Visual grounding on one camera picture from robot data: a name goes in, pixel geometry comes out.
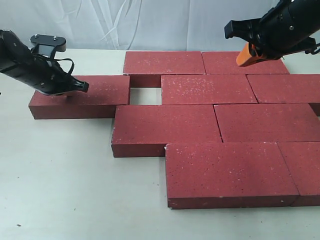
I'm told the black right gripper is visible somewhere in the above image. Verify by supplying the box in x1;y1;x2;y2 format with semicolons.
224;0;320;67

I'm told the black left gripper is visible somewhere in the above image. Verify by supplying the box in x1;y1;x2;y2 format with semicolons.
0;30;90;96

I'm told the red brick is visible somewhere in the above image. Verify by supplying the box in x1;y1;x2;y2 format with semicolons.
278;142;320;207
165;142;300;210
246;74;320;116
161;74;257;105
28;75;130;120
201;51;290;75
214;103;320;142
111;104;222;158

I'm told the red brick top back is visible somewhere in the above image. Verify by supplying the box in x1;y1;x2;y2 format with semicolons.
28;75;130;120

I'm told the red brick hidden row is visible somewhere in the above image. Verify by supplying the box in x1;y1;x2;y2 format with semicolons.
122;51;206;88

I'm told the white fabric backdrop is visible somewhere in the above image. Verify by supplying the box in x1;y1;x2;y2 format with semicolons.
0;0;276;51

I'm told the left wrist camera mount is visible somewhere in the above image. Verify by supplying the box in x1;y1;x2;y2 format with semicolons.
30;34;67;59

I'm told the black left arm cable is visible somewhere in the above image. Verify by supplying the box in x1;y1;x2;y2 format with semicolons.
53;57;75;76

